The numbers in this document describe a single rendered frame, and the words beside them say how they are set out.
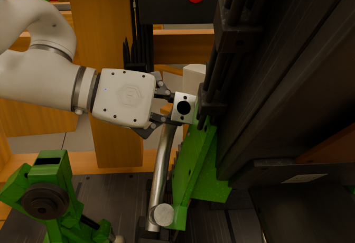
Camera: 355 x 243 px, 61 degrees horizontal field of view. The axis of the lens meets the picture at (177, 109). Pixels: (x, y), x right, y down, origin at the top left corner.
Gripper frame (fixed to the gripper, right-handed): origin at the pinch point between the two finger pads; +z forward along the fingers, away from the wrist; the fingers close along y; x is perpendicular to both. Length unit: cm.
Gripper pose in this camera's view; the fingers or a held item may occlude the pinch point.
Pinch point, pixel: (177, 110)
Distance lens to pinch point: 57.2
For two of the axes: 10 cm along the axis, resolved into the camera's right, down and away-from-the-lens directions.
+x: -2.3, 2.3, 9.5
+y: 1.5, -9.5, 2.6
